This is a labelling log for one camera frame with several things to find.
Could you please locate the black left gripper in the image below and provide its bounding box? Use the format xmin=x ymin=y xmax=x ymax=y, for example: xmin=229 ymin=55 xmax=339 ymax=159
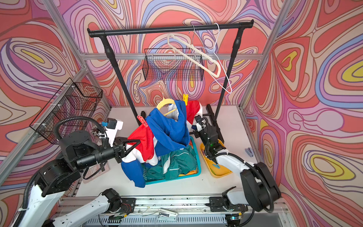
xmin=75 ymin=136 xmax=141 ymax=172

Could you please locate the red clothespin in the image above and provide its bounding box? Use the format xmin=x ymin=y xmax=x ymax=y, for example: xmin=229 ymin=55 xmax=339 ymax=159
xmin=137 ymin=115 xmax=148 ymax=128

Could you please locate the blue white red jacket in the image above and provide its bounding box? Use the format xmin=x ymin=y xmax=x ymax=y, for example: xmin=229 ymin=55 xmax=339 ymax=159
xmin=121 ymin=100 xmax=202 ymax=188

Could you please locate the teal green jacket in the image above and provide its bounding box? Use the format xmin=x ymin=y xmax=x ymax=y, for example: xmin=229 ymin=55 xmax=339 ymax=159
xmin=143 ymin=144 xmax=198 ymax=182

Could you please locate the yellow clothespin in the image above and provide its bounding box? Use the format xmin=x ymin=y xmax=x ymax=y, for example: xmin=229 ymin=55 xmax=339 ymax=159
xmin=183 ymin=94 xmax=189 ymax=106

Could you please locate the white wire hanger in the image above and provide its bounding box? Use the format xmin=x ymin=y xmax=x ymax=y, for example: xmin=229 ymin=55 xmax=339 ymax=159
xmin=200 ymin=22 xmax=233 ymax=94

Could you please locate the metal hanger of teal jacket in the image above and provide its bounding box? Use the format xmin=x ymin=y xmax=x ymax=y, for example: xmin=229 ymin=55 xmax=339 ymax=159
xmin=167 ymin=25 xmax=222 ymax=79

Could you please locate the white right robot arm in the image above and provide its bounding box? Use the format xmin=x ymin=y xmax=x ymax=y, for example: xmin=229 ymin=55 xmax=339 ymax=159
xmin=194 ymin=123 xmax=281 ymax=213

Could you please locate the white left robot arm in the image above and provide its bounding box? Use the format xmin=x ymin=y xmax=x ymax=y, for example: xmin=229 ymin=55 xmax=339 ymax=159
xmin=12 ymin=116 xmax=140 ymax=227

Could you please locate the yellow plastic tray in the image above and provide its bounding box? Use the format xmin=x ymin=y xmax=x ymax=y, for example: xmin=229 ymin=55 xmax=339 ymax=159
xmin=199 ymin=144 xmax=232 ymax=178

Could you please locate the teal plastic basket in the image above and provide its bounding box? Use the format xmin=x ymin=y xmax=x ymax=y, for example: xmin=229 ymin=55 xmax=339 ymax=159
xmin=144 ymin=136 xmax=202 ymax=185

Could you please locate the blue clothespin on table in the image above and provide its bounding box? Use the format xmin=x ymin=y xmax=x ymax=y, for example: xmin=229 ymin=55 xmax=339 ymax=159
xmin=245 ymin=148 xmax=255 ymax=157

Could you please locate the pink calculator on table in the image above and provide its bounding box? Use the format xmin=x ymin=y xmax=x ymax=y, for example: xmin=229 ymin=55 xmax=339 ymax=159
xmin=82 ymin=163 xmax=110 ymax=183

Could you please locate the black clothes rack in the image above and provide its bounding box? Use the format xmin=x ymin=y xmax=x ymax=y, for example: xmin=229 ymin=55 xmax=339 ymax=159
xmin=86 ymin=19 xmax=255 ymax=144

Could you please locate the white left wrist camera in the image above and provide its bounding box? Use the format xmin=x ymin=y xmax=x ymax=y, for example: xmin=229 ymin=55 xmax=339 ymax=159
xmin=101 ymin=118 xmax=123 ymax=147

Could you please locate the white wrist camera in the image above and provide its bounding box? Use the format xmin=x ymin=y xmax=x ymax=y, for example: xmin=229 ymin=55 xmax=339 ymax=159
xmin=101 ymin=118 xmax=123 ymax=147
xmin=195 ymin=115 xmax=206 ymax=131

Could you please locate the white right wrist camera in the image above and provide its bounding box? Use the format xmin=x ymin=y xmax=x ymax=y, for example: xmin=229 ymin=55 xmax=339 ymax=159
xmin=195 ymin=115 xmax=206 ymax=131

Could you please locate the black wire basket left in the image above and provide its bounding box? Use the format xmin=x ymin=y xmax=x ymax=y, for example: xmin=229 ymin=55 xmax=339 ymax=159
xmin=29 ymin=78 xmax=103 ymax=145

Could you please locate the black wire basket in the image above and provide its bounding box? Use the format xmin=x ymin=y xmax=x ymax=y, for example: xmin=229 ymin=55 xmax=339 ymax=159
xmin=142 ymin=48 xmax=204 ymax=81
xmin=29 ymin=78 xmax=103 ymax=145

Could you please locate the black wire basket rear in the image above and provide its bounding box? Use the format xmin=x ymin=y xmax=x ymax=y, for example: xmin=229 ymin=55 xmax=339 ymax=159
xmin=142 ymin=48 xmax=204 ymax=81

